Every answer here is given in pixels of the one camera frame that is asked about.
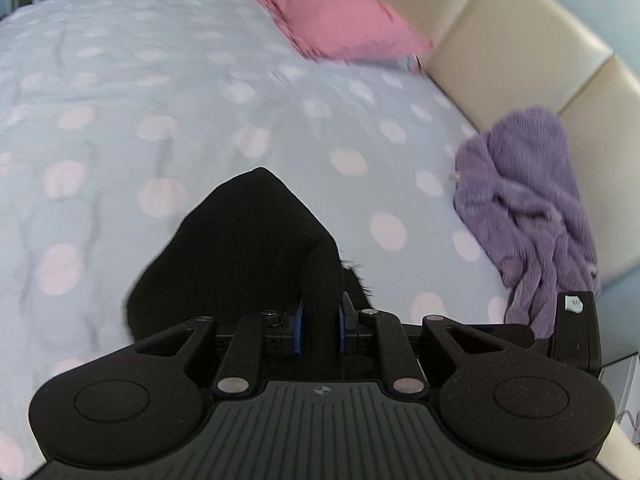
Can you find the white printed pillow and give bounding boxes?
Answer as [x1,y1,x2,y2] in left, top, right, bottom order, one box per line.
[394,54,427,77]

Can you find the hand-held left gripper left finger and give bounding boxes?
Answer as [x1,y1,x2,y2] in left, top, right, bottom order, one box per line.
[134,300,307,397]

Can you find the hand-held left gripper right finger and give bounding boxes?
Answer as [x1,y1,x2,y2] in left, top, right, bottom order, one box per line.
[338,292,534,397]

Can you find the purple fuzzy cloth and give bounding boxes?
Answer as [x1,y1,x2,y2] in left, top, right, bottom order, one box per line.
[452,106,602,337]

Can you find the black pants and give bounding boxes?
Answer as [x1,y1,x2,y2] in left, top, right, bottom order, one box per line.
[125,166,379,382]

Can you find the beige padded headboard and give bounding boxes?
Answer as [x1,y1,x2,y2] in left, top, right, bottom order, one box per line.
[329,0,640,461]

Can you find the pink pillow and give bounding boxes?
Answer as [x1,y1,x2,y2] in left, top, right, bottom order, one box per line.
[239,0,435,65]

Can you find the grey pink-dotted bed blanket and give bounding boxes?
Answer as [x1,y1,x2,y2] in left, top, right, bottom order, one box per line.
[0,0,512,476]

